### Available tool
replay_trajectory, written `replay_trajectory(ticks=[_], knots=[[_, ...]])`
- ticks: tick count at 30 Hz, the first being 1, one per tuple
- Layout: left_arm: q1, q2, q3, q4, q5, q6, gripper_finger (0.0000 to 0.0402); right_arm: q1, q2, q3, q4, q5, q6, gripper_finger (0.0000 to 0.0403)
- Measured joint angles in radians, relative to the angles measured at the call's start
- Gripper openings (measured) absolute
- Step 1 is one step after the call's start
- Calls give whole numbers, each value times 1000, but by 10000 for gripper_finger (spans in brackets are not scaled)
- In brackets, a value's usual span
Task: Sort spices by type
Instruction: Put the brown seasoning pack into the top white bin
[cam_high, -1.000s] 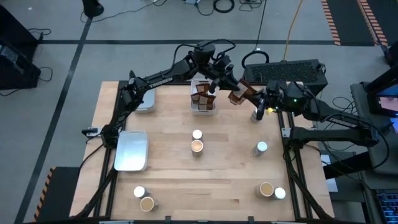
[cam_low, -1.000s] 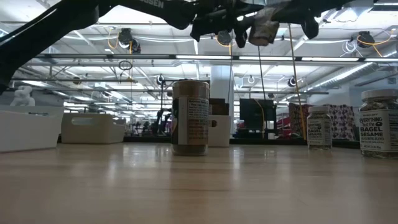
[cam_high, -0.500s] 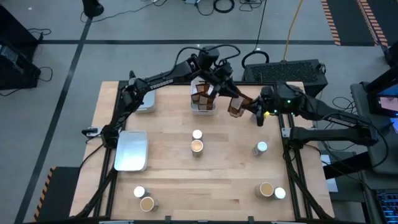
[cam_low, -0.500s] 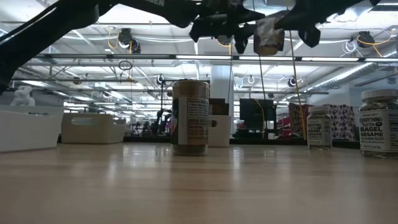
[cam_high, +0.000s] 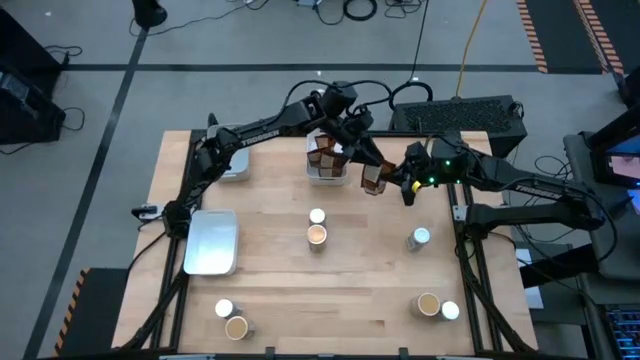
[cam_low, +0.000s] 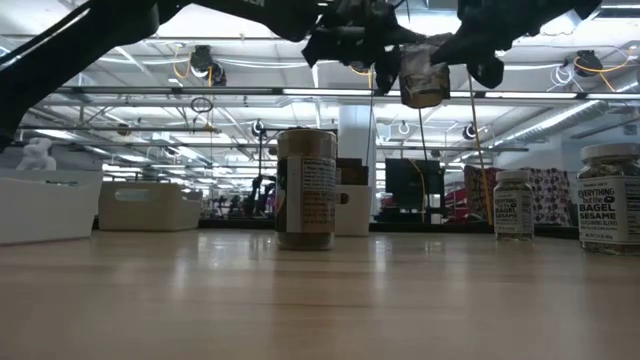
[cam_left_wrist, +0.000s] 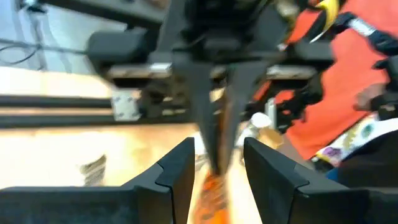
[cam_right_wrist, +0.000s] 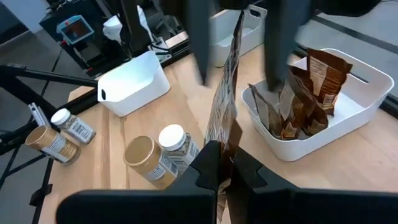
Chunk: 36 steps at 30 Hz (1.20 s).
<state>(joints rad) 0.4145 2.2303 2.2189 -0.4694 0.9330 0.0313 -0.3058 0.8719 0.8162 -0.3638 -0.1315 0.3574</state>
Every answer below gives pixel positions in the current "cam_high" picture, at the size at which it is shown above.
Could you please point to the black stand base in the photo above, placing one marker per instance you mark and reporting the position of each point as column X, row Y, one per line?
column 149, row 12

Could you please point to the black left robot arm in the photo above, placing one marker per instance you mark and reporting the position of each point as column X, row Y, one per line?
column 260, row 137

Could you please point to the tan lidded spice jar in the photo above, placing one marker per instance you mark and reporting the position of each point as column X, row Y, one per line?
column 317, row 235
column 237, row 328
column 429, row 304

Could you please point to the white plastic bin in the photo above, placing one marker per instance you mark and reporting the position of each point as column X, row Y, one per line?
column 210, row 250
column 327, row 180
column 240, row 167

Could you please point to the black aluminium table frame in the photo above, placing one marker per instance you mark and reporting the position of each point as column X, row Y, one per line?
column 280, row 133

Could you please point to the small black grey box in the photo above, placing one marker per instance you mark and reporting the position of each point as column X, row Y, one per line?
column 146, row 212

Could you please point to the black desk monitor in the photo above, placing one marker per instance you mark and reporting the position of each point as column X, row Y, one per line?
column 600, row 150

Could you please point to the black keyboard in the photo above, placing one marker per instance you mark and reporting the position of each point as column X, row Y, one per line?
column 625, row 330

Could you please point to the black equipment cabinet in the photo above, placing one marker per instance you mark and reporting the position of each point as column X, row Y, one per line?
column 25, row 110

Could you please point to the black perforated computer case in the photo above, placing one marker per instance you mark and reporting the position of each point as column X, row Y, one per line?
column 460, row 115

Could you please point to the grey desk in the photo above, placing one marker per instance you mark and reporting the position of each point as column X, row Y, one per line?
column 600, row 250

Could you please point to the black orange striped floor mat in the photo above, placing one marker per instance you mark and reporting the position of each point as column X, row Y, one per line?
column 95, row 315
column 565, row 35

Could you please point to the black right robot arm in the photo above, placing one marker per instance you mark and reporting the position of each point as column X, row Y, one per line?
column 530, row 189

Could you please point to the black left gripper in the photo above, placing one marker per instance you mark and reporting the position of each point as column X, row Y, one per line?
column 360, row 140

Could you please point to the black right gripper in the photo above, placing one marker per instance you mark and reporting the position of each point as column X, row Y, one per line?
column 420, row 162

